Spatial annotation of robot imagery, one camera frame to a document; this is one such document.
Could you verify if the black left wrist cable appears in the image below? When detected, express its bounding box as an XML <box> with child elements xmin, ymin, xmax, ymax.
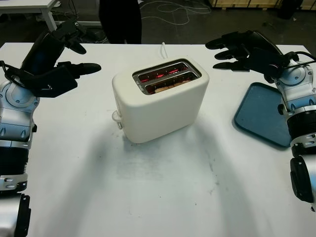
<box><xmin>0</xmin><ymin>60</ymin><xmax>25</xmax><ymax>87</ymax></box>

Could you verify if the toasted bread slice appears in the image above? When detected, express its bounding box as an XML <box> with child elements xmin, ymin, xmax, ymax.
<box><xmin>154</xmin><ymin>82</ymin><xmax>182</xmax><ymax>94</ymax></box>

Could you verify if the white background desk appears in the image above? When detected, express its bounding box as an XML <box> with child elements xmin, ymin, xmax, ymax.
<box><xmin>0</xmin><ymin>0</ymin><xmax>102</xmax><ymax>33</ymax></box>

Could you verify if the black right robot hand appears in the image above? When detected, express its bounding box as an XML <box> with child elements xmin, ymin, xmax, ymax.
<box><xmin>205</xmin><ymin>30</ymin><xmax>285</xmax><ymax>83</ymax></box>

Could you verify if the white two-slot toaster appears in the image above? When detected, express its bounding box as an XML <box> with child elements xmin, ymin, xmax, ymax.
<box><xmin>112</xmin><ymin>58</ymin><xmax>210</xmax><ymax>144</ymax></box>

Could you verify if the looped white floor cable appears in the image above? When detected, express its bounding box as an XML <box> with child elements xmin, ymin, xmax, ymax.
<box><xmin>139</xmin><ymin>1</ymin><xmax>213</xmax><ymax>26</ymax></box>

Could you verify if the blue plastic tray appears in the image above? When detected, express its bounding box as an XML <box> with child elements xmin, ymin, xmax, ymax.
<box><xmin>234</xmin><ymin>82</ymin><xmax>293</xmax><ymax>149</ymax></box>

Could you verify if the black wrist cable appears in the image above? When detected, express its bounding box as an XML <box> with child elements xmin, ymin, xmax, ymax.
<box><xmin>0</xmin><ymin>60</ymin><xmax>25</xmax><ymax>87</ymax></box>
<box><xmin>265</xmin><ymin>50</ymin><xmax>316</xmax><ymax>83</ymax></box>

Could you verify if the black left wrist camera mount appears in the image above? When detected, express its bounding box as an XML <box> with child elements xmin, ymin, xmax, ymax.
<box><xmin>4</xmin><ymin>66</ymin><xmax>79</xmax><ymax>99</ymax></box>

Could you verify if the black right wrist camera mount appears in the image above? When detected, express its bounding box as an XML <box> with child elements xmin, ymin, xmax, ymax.
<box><xmin>248</xmin><ymin>47</ymin><xmax>282</xmax><ymax>75</ymax></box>

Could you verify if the person in black trousers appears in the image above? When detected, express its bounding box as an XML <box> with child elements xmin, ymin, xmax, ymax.
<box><xmin>98</xmin><ymin>0</ymin><xmax>143</xmax><ymax>45</ymax></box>

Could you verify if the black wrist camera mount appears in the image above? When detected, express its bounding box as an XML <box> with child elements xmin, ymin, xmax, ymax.
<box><xmin>248</xmin><ymin>47</ymin><xmax>282</xmax><ymax>75</ymax></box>
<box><xmin>4</xmin><ymin>66</ymin><xmax>79</xmax><ymax>99</ymax></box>

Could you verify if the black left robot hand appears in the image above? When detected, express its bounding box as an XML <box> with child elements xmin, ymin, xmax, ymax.
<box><xmin>21</xmin><ymin>19</ymin><xmax>102</xmax><ymax>80</ymax></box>

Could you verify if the white toaster power cord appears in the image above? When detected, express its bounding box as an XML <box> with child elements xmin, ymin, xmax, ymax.
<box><xmin>159</xmin><ymin>42</ymin><xmax>169</xmax><ymax>60</ymax></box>

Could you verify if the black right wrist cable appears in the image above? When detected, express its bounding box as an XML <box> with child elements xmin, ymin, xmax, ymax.
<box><xmin>265</xmin><ymin>50</ymin><xmax>316</xmax><ymax>83</ymax></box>

